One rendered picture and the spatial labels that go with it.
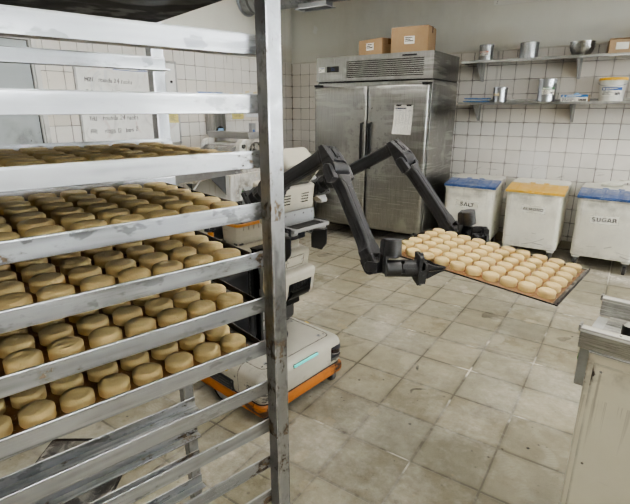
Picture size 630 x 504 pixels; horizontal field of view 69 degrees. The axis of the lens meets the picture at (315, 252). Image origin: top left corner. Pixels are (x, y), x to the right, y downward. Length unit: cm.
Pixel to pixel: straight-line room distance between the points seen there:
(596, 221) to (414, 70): 230
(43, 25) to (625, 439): 161
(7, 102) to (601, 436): 159
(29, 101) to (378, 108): 475
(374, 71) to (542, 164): 210
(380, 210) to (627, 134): 254
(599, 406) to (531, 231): 369
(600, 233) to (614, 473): 361
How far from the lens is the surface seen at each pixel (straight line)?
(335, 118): 554
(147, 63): 118
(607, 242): 513
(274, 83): 79
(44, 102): 69
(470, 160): 588
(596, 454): 169
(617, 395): 158
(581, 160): 567
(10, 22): 69
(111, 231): 72
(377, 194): 534
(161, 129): 119
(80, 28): 71
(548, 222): 513
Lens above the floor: 149
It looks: 17 degrees down
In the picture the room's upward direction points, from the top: straight up
